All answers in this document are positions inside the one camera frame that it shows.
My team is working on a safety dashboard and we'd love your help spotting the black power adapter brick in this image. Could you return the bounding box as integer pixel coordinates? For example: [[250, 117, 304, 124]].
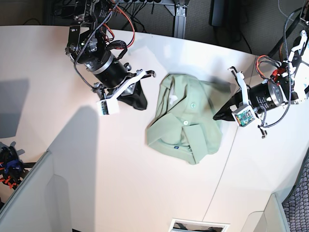
[[209, 0, 225, 27]]

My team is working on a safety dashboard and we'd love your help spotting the black robot arm with orange wires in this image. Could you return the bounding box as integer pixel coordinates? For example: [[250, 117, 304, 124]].
[[255, 0, 309, 107]]

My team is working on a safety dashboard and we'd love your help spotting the grey partition panel left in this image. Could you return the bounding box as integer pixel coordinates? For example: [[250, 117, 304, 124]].
[[0, 152, 68, 232]]

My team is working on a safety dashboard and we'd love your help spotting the white cable on floor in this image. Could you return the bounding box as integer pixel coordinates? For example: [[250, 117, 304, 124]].
[[277, 0, 302, 22]]

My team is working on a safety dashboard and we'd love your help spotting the grey partition panel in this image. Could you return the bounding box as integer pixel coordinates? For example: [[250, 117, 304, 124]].
[[0, 152, 68, 232], [241, 193, 290, 232]]

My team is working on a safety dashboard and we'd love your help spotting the black robot arm with red wires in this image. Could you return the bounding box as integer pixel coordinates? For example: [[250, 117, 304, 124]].
[[65, 0, 135, 68]]

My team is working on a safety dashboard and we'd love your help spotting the white table cable grommet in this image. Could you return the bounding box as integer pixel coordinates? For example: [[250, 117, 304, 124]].
[[169, 218, 230, 232]]

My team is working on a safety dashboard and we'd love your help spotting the grey partition panel right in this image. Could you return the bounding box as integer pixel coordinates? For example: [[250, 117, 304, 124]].
[[241, 193, 290, 232]]

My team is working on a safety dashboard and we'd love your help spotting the aluminium frame post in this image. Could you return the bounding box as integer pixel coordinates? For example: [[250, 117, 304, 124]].
[[173, 0, 189, 39]]

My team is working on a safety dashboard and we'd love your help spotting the grey mesh chair seat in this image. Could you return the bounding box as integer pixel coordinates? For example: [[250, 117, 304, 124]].
[[282, 154, 309, 232]]

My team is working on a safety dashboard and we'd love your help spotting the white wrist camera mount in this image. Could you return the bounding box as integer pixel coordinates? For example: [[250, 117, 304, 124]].
[[97, 69, 156, 116], [229, 66, 267, 139]]

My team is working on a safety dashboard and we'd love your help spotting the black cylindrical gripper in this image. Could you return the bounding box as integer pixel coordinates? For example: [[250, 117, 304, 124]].
[[85, 53, 148, 111], [213, 81, 289, 121]]

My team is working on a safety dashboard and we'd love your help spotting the light green polo T-shirt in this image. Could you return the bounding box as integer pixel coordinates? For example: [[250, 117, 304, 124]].
[[146, 74, 231, 165]]

